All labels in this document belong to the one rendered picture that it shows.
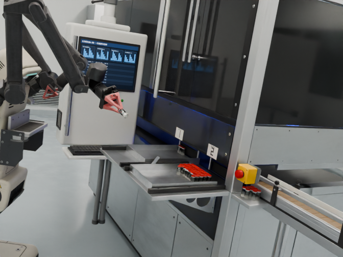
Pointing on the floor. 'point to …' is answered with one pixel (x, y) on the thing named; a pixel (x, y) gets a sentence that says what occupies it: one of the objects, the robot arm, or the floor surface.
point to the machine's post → (245, 122)
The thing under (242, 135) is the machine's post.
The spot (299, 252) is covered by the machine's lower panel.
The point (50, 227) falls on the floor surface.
